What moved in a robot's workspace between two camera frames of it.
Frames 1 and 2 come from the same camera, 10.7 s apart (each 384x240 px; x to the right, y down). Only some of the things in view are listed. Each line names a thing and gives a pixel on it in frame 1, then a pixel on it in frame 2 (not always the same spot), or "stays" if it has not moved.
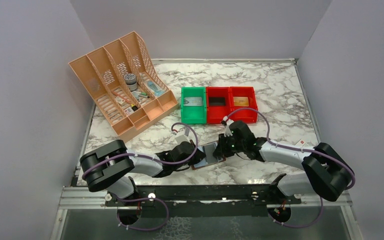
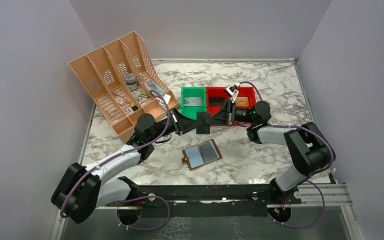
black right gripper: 221,149 -> 220,117
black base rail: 204,200 stays
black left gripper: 197,158 -> 182,124
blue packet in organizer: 158,91 stays
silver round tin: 130,80 stays
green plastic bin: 193,105 stays
